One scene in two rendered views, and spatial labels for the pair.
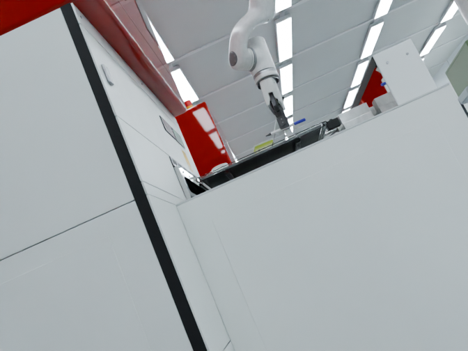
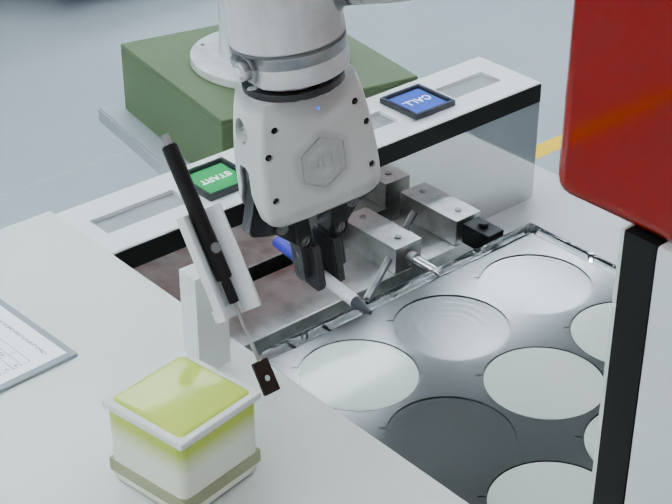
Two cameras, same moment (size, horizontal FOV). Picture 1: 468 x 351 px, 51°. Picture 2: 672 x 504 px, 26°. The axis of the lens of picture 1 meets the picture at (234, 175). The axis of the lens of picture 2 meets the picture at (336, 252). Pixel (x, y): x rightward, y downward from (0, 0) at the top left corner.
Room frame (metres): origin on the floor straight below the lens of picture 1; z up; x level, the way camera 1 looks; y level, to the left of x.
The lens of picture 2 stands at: (2.20, 0.49, 1.60)
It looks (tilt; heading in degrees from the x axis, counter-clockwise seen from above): 31 degrees down; 226
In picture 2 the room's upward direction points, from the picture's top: straight up
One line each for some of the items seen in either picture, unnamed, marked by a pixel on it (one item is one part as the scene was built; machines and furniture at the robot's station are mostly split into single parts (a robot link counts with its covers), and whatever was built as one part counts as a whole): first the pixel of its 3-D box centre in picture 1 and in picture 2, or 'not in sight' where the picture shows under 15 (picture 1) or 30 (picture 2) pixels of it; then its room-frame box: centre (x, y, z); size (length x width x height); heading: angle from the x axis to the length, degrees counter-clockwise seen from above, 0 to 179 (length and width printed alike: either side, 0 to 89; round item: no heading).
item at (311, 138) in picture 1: (264, 164); (544, 384); (1.41, -0.10, 0.90); 0.34 x 0.34 x 0.01; 87
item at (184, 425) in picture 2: (266, 152); (183, 435); (1.74, -0.14, 1.00); 0.07 x 0.07 x 0.07; 6
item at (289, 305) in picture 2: (351, 138); (318, 293); (1.41, -0.36, 0.87); 0.36 x 0.08 x 0.03; 177
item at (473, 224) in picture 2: (332, 123); (482, 234); (1.26, -0.29, 0.90); 0.04 x 0.02 x 0.03; 87
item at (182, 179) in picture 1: (198, 193); not in sight; (1.41, 0.12, 0.89); 0.44 x 0.02 x 0.10; 177
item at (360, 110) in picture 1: (353, 114); (439, 212); (1.26, -0.35, 0.89); 0.08 x 0.03 x 0.03; 87
